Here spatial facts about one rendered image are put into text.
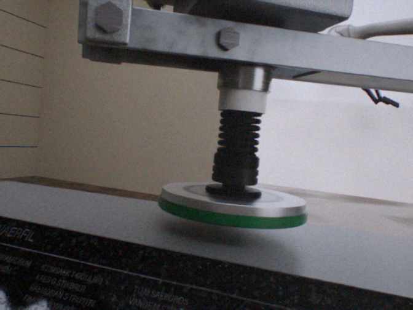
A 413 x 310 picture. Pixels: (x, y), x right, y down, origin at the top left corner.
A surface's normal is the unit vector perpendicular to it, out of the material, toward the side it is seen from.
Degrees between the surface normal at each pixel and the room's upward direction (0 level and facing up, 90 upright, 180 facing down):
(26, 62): 90
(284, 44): 90
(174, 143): 90
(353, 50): 90
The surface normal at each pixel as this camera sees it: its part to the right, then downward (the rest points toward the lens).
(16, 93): 0.93, 0.11
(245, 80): -0.05, 0.05
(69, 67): -0.35, 0.02
